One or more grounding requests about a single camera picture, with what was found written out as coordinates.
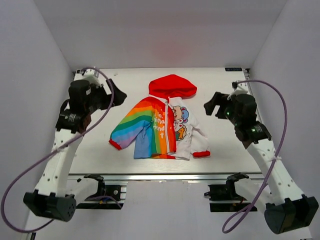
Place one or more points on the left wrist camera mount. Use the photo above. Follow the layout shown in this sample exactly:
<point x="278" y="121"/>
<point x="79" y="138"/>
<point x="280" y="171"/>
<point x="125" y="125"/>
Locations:
<point x="92" y="76"/>

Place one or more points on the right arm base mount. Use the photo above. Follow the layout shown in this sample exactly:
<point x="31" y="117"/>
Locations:
<point x="221" y="191"/>

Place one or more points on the right blue corner label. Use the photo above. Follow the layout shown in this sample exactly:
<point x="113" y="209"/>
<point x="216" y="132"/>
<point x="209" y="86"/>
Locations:
<point x="233" y="69"/>

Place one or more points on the colourful children's zip jacket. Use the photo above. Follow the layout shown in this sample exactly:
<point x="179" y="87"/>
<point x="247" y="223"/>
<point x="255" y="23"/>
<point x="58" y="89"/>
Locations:
<point x="161" y="125"/>

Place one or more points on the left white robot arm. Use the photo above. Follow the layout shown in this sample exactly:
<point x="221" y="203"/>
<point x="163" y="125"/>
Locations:
<point x="51" y="197"/>

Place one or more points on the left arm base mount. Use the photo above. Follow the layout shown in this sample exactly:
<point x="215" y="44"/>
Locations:
<point x="108" y="196"/>

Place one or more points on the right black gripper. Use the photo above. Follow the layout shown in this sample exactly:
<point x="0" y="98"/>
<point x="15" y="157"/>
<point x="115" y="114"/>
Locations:
<point x="216" y="100"/>

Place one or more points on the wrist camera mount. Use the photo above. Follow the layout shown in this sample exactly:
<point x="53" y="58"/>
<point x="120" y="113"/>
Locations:
<point x="239" y="87"/>
<point x="92" y="76"/>

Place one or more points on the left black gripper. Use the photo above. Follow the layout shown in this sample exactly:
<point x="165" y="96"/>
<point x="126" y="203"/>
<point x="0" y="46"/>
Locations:
<point x="108" y="98"/>

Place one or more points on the aluminium front rail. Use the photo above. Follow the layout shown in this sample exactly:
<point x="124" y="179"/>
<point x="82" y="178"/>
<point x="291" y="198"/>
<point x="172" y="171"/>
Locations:
<point x="157" y="177"/>

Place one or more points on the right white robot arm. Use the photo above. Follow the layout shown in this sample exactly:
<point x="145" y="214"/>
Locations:
<point x="285" y="206"/>

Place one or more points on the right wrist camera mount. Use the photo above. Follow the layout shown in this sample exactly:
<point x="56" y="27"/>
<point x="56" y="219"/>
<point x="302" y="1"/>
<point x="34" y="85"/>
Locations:
<point x="239" y="87"/>

